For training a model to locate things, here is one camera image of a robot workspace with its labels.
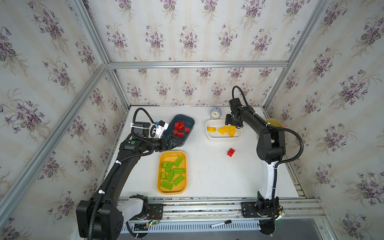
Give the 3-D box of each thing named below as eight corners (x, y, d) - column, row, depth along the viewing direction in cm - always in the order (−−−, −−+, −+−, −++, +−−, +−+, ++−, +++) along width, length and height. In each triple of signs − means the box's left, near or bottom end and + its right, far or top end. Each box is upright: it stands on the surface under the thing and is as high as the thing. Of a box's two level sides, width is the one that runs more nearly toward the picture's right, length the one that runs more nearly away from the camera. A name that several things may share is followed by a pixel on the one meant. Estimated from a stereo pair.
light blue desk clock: (210, 119, 113) (211, 112, 108) (209, 113, 117) (210, 106, 112) (220, 119, 113) (221, 113, 108) (219, 113, 118) (220, 106, 112)
